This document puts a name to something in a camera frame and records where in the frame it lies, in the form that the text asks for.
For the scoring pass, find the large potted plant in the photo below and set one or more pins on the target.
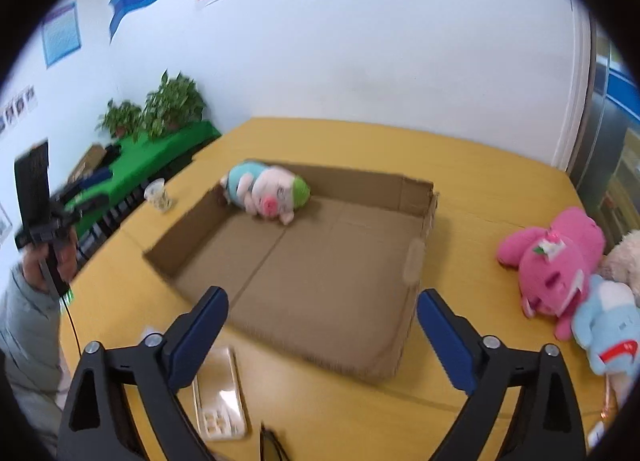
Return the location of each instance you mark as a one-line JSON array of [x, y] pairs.
[[172, 101]]

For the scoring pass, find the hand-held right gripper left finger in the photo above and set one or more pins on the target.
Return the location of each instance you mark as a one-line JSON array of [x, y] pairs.
[[200, 336]]

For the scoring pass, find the small potted plant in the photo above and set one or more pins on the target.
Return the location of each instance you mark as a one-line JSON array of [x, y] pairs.
[[120, 116]]

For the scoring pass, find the clear white phone case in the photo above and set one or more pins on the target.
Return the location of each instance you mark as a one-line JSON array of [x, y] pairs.
[[220, 421]]

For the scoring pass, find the wall photo strip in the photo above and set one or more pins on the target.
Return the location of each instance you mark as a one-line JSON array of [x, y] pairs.
[[17, 111]]

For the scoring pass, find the light blue plush toy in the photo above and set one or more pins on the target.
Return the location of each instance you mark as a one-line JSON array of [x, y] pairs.
[[607, 326]]

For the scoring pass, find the pig plush toy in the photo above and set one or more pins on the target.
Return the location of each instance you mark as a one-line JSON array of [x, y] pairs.
[[270, 193]]

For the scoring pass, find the glass door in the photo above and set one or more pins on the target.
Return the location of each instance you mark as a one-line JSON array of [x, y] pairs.
[[610, 141]]

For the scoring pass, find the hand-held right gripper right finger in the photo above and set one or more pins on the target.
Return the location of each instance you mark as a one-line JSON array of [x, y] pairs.
[[445, 341]]

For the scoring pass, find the clear plastic cup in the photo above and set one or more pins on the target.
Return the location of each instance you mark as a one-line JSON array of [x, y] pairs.
[[159, 193]]

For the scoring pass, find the cream plush toy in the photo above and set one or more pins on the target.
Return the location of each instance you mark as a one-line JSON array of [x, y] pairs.
[[625, 256]]

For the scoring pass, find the white door frame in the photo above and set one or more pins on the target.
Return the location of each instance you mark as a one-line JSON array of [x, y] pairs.
[[575, 91]]

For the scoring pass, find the pink plush toy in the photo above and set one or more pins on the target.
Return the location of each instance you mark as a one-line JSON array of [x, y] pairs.
[[550, 266]]

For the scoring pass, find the person's left forearm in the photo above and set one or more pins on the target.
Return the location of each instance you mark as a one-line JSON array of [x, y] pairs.
[[25, 341]]

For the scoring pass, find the brown cardboard box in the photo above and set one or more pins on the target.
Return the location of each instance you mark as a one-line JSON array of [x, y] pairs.
[[320, 271]]

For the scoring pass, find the blue wall poster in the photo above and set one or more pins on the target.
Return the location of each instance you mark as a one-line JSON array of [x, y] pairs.
[[61, 35]]

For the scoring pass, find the black chair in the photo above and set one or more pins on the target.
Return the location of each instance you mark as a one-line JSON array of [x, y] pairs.
[[110, 221]]

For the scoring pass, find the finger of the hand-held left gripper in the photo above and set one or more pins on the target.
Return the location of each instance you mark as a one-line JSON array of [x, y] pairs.
[[90, 203]]

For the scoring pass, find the wooden desktop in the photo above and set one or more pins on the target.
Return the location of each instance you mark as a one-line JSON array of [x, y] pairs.
[[475, 181]]

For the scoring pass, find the small cardboard carton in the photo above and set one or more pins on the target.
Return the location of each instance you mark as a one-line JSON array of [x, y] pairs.
[[89, 161]]

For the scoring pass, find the person's left hand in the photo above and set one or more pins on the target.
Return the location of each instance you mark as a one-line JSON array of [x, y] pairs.
[[64, 261]]

